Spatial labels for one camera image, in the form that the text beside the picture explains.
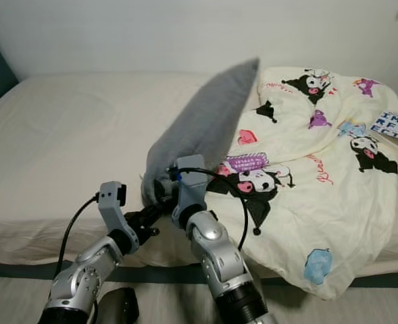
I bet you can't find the grey pillow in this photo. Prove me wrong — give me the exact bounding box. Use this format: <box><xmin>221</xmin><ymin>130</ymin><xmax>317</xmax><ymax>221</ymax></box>
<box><xmin>143</xmin><ymin>57</ymin><xmax>260</xmax><ymax>207</ymax></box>

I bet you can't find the mattress with beige sheet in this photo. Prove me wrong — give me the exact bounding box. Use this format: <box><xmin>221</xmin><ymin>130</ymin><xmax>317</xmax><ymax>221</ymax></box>
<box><xmin>0</xmin><ymin>71</ymin><xmax>398</xmax><ymax>277</ymax></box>

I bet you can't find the cream cartoon print quilt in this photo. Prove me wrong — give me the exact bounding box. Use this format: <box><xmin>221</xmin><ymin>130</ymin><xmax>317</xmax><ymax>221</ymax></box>
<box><xmin>216</xmin><ymin>65</ymin><xmax>398</xmax><ymax>301</ymax></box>

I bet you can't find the white book blue lettering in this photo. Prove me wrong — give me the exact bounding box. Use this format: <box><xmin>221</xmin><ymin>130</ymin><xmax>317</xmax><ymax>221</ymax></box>
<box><xmin>374</xmin><ymin>110</ymin><xmax>398</xmax><ymax>142</ymax></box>

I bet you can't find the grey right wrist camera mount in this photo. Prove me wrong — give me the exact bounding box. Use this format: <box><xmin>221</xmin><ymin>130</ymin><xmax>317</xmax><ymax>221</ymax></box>
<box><xmin>172</xmin><ymin>155</ymin><xmax>209</xmax><ymax>227</ymax></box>

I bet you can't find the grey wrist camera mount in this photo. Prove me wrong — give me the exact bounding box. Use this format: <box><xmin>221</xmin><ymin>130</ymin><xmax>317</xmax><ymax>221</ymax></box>
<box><xmin>97</xmin><ymin>181</ymin><xmax>137</xmax><ymax>247</ymax></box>
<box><xmin>172</xmin><ymin>155</ymin><xmax>209</xmax><ymax>227</ymax></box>

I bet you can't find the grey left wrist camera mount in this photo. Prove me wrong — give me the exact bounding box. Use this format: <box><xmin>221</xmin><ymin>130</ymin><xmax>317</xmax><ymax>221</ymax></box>
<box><xmin>97</xmin><ymin>181</ymin><xmax>137</xmax><ymax>247</ymax></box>

